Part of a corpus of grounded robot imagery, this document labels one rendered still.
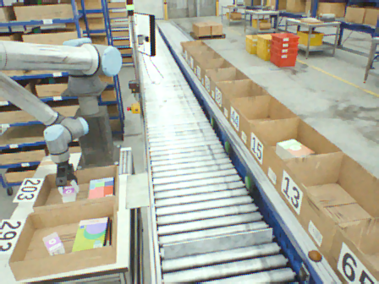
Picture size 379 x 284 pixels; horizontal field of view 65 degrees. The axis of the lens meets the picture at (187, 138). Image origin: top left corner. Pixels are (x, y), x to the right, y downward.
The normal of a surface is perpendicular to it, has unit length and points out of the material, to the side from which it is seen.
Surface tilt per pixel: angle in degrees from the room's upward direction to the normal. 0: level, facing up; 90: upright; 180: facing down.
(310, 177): 89
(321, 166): 90
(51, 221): 89
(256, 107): 89
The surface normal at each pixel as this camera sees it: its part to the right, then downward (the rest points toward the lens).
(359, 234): 0.17, 0.44
